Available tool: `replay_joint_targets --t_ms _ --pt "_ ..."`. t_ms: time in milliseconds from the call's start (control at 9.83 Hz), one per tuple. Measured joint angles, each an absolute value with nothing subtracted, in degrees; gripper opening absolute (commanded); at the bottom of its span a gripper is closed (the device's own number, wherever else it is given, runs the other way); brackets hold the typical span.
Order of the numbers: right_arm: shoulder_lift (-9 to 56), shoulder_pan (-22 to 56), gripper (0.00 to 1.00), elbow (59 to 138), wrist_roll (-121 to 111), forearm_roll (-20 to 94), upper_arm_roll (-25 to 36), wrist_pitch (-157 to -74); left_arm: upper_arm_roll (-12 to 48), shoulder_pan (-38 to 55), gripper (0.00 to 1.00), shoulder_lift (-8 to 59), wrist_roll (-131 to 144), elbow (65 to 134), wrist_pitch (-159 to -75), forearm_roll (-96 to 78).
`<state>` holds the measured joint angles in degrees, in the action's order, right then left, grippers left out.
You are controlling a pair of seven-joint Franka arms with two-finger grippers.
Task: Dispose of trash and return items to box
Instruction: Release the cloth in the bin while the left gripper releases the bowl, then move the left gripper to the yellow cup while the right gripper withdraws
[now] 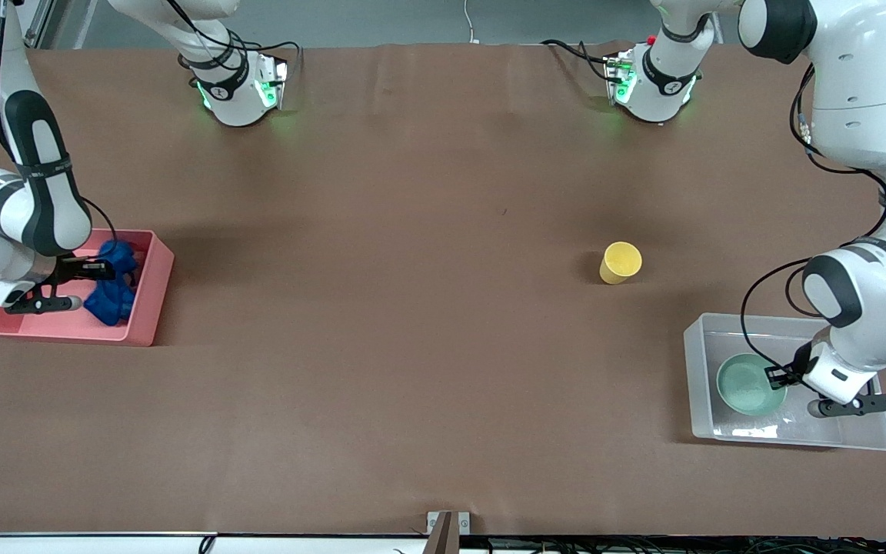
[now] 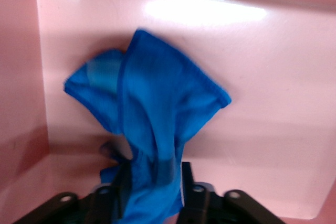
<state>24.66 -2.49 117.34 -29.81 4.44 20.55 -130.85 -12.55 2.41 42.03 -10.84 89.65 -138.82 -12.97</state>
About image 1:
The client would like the black base cable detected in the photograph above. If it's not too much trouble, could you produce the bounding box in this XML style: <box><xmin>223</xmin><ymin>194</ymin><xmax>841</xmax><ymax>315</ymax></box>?
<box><xmin>541</xmin><ymin>38</ymin><xmax>617</xmax><ymax>84</ymax></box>
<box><xmin>239</xmin><ymin>37</ymin><xmax>304</xmax><ymax>82</ymax></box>

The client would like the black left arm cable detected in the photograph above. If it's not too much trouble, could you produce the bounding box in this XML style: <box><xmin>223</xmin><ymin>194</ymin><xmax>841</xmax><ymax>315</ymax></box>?
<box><xmin>740</xmin><ymin>65</ymin><xmax>886</xmax><ymax>385</ymax></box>

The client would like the yellow plastic cup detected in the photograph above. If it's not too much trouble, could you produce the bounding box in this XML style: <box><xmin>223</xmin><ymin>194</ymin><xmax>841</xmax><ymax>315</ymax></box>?
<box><xmin>599</xmin><ymin>242</ymin><xmax>643</xmax><ymax>285</ymax></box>

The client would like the blue cloth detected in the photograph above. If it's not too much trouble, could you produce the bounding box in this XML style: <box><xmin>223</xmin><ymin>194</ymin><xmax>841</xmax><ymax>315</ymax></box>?
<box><xmin>83</xmin><ymin>240</ymin><xmax>140</xmax><ymax>327</ymax></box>

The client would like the brown table cover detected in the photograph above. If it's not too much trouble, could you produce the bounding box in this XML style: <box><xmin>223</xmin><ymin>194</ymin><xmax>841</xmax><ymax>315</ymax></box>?
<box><xmin>0</xmin><ymin>42</ymin><xmax>886</xmax><ymax>538</ymax></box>

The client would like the clear plastic box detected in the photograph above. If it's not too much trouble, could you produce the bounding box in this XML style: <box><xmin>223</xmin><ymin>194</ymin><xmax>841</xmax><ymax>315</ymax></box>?
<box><xmin>683</xmin><ymin>312</ymin><xmax>886</xmax><ymax>452</ymax></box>

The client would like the pink plastic bin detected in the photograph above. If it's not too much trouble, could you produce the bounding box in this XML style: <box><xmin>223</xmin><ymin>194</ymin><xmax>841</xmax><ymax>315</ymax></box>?
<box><xmin>0</xmin><ymin>229</ymin><xmax>175</xmax><ymax>347</ymax></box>

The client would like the metal table edge bracket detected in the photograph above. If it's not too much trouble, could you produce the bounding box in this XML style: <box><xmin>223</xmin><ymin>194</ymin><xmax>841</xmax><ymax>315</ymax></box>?
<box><xmin>425</xmin><ymin>511</ymin><xmax>472</xmax><ymax>554</ymax></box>

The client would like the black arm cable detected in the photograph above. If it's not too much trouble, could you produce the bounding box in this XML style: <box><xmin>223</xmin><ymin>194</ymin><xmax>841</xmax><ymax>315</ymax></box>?
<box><xmin>740</xmin><ymin>65</ymin><xmax>886</xmax><ymax>385</ymax></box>
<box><xmin>0</xmin><ymin>0</ymin><xmax>118</xmax><ymax>243</ymax></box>

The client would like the pale green bowl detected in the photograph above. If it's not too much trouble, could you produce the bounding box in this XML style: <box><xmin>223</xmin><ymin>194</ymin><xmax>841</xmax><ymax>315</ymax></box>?
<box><xmin>715</xmin><ymin>352</ymin><xmax>788</xmax><ymax>417</ymax></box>

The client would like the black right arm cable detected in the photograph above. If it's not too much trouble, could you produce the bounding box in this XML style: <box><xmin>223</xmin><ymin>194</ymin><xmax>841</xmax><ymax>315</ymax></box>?
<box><xmin>0</xmin><ymin>0</ymin><xmax>118</xmax><ymax>243</ymax></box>

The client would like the aluminium frame post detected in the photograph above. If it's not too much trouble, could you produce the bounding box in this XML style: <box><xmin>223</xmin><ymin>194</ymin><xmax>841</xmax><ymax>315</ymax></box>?
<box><xmin>18</xmin><ymin>0</ymin><xmax>59</xmax><ymax>48</ymax></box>

